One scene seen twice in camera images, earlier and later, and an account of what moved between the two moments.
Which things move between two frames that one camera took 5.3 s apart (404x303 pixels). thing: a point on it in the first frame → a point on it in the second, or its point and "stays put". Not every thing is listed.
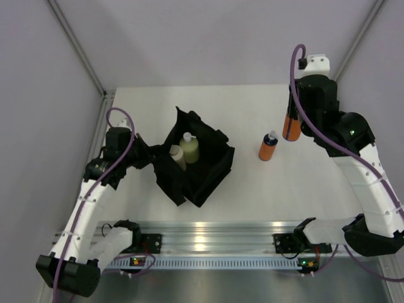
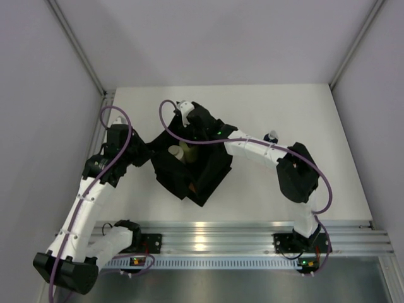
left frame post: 65,26 stays put
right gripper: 291,113 → 187,129
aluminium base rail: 213,238 stays put
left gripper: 148,153 stays put
